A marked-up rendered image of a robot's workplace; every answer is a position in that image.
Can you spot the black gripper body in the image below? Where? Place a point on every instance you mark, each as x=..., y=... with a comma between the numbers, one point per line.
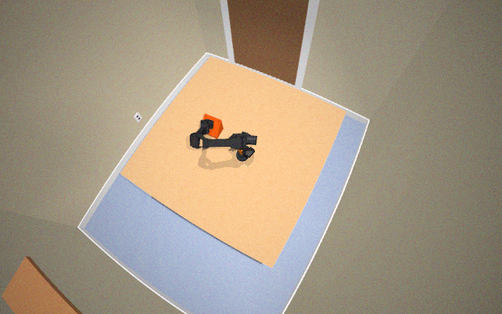
x=248, y=151

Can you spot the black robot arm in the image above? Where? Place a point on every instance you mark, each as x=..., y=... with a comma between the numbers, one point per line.
x=236, y=141

